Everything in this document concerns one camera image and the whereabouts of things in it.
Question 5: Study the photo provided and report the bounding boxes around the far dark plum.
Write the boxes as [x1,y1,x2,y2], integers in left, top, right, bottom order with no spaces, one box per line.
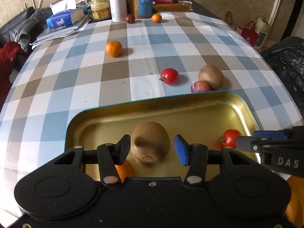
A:
[124,14,135,24]

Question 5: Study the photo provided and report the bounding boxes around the red shopping bag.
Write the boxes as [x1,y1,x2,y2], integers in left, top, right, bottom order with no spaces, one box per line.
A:
[240,20,259,46]

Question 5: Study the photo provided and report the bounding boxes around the yellow lid honey jar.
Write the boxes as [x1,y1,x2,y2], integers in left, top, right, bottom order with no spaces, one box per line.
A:
[91,0,110,21]

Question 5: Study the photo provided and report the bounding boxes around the orange mandarin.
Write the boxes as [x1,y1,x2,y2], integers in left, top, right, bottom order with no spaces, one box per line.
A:
[115,160,135,183]
[105,41,123,57]

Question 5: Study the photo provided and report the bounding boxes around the wooden cutting board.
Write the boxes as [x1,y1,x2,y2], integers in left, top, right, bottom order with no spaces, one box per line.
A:
[153,3,192,12]

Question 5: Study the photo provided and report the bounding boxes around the white paper bag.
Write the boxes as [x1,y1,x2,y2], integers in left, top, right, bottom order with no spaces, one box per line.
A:
[255,17,271,47]

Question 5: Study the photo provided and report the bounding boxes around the blue tissue pack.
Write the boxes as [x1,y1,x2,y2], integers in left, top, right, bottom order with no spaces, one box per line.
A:
[46,8,85,29]

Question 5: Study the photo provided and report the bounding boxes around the gold metal tray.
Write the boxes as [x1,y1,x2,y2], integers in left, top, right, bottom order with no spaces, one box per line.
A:
[64,89,262,182]

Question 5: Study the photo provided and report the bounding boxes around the black puffer jacket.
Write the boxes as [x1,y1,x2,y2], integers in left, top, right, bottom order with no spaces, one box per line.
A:
[260,36,304,114]

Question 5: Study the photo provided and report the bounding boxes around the far small mandarin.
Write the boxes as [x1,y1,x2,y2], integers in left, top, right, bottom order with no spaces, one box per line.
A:
[151,13,162,23]

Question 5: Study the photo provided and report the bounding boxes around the black leather sofa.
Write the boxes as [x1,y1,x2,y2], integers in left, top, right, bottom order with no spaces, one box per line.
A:
[0,7,35,47]

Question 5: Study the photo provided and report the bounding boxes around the red plum by tray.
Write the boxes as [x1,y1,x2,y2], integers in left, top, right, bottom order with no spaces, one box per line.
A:
[191,81,211,93]

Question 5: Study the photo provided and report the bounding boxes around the white purple thermos bottle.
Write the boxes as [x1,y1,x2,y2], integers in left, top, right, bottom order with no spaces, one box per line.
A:
[109,0,127,22]

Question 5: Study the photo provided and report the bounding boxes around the red tomato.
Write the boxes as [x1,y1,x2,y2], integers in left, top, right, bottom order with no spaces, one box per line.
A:
[221,129,242,149]
[159,68,179,85]

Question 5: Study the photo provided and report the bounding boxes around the kiwi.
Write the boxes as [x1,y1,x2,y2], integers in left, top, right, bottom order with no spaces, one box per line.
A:
[130,121,171,164]
[198,65,224,89]

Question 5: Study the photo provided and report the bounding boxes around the checkered tablecloth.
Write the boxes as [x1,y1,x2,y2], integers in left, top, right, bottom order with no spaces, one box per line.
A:
[1,12,303,224]

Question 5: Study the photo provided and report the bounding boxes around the stack of books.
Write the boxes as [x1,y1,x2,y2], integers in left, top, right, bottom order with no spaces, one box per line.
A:
[29,14,89,49]

